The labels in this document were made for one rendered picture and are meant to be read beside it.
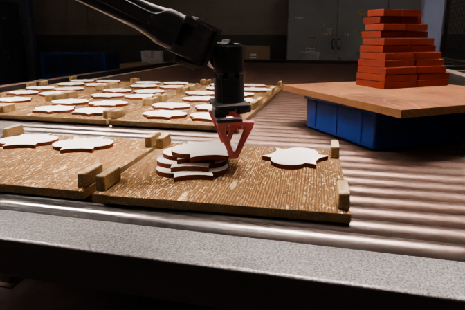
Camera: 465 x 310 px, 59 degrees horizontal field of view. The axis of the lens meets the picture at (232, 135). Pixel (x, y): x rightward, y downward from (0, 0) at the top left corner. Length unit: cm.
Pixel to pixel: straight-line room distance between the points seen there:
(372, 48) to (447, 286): 88
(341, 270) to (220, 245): 16
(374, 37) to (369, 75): 11
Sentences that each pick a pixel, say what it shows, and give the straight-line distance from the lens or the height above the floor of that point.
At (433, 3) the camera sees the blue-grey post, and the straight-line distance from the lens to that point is 244.
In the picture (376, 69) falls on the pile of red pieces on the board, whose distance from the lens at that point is 128.
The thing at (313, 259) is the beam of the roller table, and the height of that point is 92.
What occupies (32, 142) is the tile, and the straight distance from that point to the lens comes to 106.
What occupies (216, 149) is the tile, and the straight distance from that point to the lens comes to 78.
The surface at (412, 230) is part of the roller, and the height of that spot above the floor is 92.
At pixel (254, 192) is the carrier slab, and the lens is 68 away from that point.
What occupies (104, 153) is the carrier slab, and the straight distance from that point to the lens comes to 94.
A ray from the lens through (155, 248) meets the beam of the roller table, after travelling 56.
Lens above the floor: 118
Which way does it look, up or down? 13 degrees down
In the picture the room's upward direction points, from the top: straight up
